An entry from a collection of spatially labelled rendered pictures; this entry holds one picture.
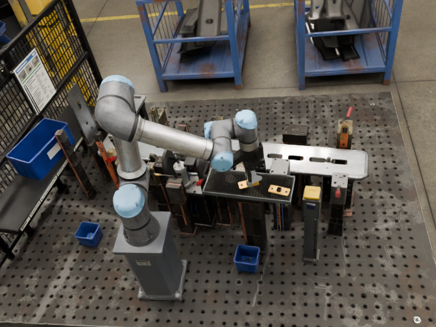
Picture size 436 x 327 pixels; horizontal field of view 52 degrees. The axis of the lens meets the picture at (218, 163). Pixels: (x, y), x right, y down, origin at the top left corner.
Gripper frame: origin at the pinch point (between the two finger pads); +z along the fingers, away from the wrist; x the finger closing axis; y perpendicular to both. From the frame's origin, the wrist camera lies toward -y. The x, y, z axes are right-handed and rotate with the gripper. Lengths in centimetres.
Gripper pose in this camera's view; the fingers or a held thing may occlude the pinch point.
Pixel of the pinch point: (248, 181)
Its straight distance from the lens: 187.1
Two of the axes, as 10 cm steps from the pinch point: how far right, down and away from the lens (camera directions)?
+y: 9.8, -2.2, 0.3
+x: -1.7, -6.9, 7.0
